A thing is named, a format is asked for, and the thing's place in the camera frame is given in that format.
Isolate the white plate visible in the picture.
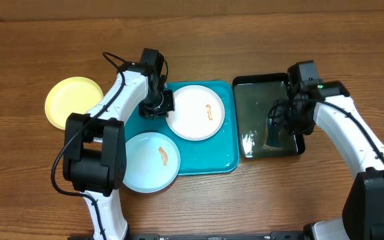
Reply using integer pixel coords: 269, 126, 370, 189
167, 85, 225, 141

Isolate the yellow plate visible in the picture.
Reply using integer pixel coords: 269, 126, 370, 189
45, 77, 103, 130

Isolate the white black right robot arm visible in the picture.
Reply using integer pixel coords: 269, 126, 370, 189
267, 61, 384, 240

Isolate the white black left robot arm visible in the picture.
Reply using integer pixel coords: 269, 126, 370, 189
51, 48, 175, 239

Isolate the black water-filled tray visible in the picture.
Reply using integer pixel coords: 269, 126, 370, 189
233, 73, 305, 159

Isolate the teal plastic serving tray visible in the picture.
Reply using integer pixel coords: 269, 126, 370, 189
125, 81, 240, 175

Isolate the light blue plate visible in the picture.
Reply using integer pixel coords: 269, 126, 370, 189
123, 132, 181, 193

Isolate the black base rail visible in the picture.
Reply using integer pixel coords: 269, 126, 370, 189
67, 230, 313, 240

